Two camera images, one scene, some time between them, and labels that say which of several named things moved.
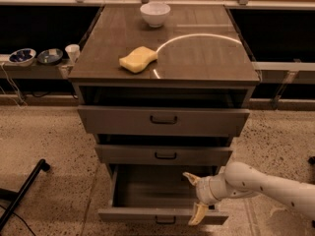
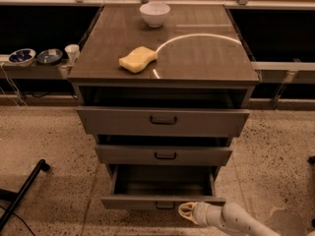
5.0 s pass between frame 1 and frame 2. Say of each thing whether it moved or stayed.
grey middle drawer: stayed
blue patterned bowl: stayed
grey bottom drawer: moved
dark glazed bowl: stayed
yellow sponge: stayed
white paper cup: stayed
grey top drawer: stayed
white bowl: stayed
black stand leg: stayed
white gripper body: moved
